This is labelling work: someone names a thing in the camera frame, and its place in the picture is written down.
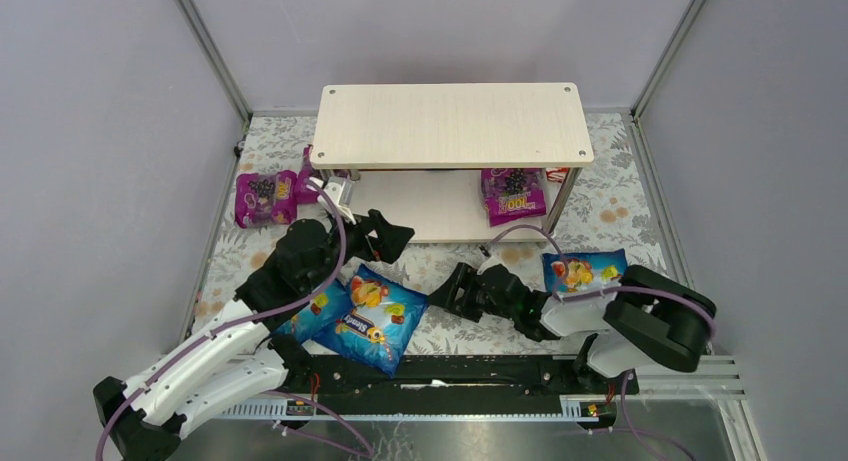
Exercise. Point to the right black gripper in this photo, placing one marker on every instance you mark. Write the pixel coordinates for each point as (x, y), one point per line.
(470, 291)

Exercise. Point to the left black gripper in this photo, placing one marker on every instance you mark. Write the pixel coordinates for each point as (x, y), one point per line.
(370, 236)

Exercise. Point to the blue slendy bag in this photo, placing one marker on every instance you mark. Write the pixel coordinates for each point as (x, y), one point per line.
(322, 311)
(575, 272)
(376, 330)

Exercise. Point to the purple candy bag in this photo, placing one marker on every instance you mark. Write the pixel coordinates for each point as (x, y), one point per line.
(265, 199)
(304, 195)
(509, 194)

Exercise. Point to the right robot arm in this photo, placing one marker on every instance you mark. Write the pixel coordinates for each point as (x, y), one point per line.
(641, 318)

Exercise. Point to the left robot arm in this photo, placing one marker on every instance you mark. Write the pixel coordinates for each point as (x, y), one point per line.
(241, 352)

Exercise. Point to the white wooden two-tier shelf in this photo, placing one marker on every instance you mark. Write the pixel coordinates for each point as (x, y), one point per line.
(417, 151)

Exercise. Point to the red white packet behind shelf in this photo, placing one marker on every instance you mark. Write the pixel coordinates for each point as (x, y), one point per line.
(557, 175)

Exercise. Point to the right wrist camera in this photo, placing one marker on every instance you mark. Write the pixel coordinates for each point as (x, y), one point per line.
(492, 257)

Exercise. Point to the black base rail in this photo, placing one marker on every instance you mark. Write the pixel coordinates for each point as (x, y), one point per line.
(332, 374)

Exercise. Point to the slotted cable duct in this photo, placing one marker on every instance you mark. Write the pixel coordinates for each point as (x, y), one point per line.
(523, 408)

